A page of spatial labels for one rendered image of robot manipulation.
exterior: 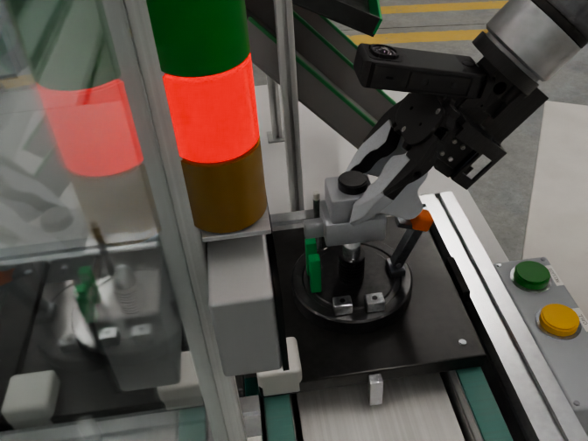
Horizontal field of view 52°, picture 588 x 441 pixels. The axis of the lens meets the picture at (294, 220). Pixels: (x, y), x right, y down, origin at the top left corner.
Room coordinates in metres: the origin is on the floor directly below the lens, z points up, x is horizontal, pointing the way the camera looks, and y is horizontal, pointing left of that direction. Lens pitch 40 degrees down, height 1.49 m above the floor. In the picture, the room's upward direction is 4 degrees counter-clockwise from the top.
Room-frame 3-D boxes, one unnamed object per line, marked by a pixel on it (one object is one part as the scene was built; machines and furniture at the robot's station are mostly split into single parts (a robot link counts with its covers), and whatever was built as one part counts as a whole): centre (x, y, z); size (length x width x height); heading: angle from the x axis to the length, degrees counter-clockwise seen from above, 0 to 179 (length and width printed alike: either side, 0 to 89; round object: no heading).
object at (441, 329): (0.49, -0.06, 0.96); 0.24 x 0.24 x 0.02; 5
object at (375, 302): (0.44, -0.08, 1.00); 0.02 x 0.01 x 0.02; 95
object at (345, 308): (0.44, -0.05, 1.00); 0.02 x 0.01 x 0.02; 95
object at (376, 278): (0.49, -0.06, 0.98); 0.14 x 0.14 x 0.02
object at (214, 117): (0.29, 0.04, 1.33); 0.05 x 0.05 x 0.05
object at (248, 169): (0.29, 0.04, 1.28); 0.05 x 0.05 x 0.05
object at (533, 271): (0.49, -0.28, 0.96); 0.04 x 0.04 x 0.02
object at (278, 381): (0.39, 0.03, 0.97); 0.05 x 0.05 x 0.04; 5
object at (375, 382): (0.37, -0.07, 0.95); 0.01 x 0.01 x 0.04; 5
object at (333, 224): (0.49, -0.05, 1.09); 0.08 x 0.04 x 0.07; 95
